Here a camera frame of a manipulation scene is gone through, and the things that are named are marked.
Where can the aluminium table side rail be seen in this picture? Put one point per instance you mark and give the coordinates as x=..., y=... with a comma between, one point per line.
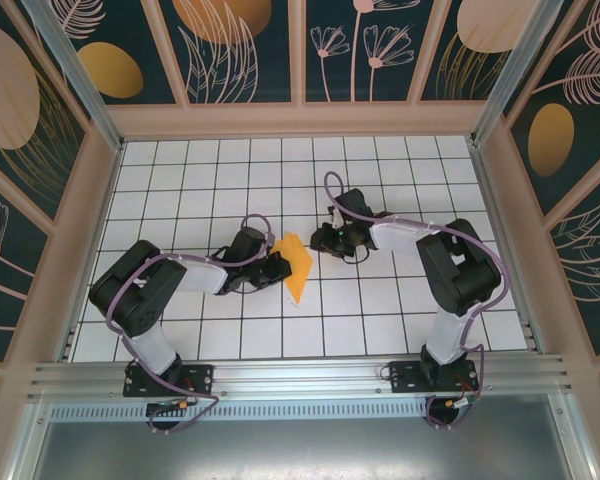
x=506, y=250
x=93, y=250

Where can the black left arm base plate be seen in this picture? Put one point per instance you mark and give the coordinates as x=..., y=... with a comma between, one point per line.
x=202, y=377

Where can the grey sheet metal shelf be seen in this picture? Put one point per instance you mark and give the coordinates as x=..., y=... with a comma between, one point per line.
x=300, y=450

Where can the orange cloth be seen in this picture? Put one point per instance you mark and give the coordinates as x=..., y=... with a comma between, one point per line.
x=300, y=272

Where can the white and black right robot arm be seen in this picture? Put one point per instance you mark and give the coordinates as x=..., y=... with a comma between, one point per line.
x=395, y=235

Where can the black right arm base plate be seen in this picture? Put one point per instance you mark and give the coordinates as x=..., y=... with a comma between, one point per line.
x=405, y=377

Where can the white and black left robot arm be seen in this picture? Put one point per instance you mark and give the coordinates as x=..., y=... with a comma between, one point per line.
x=205, y=277

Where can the aluminium mounting rail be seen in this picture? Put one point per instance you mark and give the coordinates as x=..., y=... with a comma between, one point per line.
x=300, y=375

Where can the aluminium corner post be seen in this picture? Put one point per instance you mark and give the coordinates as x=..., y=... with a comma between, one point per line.
x=80, y=75
x=509, y=75

